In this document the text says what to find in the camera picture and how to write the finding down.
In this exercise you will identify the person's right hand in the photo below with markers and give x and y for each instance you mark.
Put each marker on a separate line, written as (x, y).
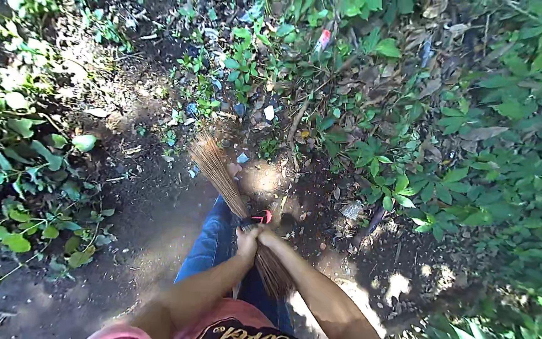
(268, 237)

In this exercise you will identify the person's left hand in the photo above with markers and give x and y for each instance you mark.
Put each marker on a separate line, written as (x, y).
(247, 245)

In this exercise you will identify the person's left fingers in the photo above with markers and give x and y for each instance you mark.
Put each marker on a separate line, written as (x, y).
(251, 231)

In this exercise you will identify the person's right fingers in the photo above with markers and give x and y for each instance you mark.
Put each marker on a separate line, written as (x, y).
(261, 230)

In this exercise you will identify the brown stick broom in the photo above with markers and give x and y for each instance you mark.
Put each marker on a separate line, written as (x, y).
(220, 176)

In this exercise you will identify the person's left forearm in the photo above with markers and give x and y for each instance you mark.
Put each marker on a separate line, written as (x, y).
(200, 293)

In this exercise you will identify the person's right forearm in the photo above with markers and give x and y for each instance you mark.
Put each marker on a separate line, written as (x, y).
(320, 292)

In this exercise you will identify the red sandal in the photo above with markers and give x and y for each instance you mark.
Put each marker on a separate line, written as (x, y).
(266, 217)

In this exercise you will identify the person's legs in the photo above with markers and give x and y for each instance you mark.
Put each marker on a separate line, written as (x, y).
(207, 242)

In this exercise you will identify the pale blue scrap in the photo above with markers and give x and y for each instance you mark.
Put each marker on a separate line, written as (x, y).
(242, 157)

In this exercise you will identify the person's body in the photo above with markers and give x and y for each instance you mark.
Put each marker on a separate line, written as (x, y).
(224, 315)

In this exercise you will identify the clear crumpled plastic piece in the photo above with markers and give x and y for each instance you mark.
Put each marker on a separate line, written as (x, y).
(351, 210)

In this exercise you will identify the thin brown branch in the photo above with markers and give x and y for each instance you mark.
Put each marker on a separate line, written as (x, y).
(294, 129)

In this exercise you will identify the white flat scrap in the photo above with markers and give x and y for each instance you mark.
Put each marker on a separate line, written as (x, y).
(269, 112)

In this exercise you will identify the small green seedlings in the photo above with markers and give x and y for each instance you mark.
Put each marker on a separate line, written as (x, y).
(240, 70)

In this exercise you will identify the pile of dry leaves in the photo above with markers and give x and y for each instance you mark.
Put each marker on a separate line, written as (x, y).
(377, 84)

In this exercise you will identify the red and white wrapper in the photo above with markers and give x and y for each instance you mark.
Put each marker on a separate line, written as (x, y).
(323, 38)

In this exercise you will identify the broad-leaved green creeping plants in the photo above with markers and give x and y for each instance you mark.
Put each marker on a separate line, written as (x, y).
(19, 188)

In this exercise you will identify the dense green leafy undergrowth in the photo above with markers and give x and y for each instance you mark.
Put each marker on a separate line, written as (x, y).
(501, 183)

